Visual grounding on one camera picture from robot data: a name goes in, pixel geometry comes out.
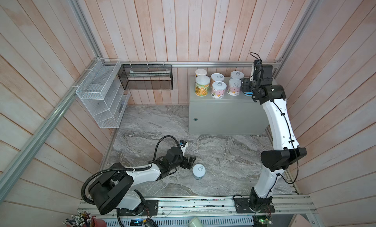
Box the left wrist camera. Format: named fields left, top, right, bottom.
left=179, top=140, right=189, bottom=156

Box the pink can white lid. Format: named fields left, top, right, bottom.
left=227, top=78, right=241, bottom=96

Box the aluminium mounting rail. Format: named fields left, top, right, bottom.
left=76, top=194, right=318, bottom=219

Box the black mesh basket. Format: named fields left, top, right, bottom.
left=117, top=64, right=173, bottom=91

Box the orange can pull tab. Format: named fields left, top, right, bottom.
left=211, top=73, right=225, bottom=84

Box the white wire shelf rack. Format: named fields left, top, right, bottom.
left=76, top=58, right=129, bottom=129

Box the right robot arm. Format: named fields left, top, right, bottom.
left=241, top=59, right=307, bottom=213

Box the white cup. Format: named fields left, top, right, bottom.
left=188, top=217, right=204, bottom=227

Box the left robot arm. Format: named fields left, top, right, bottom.
left=81, top=135, right=196, bottom=215

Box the pink can pull tab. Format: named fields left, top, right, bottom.
left=211, top=81, right=227, bottom=99

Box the tall can green label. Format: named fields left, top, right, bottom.
left=195, top=75, right=211, bottom=97

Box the grey metal cabinet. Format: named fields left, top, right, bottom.
left=189, top=77, right=287, bottom=135

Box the blue can pull tab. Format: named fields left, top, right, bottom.
left=192, top=164, right=206, bottom=180

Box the silver can pull tab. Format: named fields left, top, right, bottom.
left=230, top=70, right=244, bottom=79

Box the yellow can white lid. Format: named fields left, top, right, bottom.
left=195, top=68, right=207, bottom=77

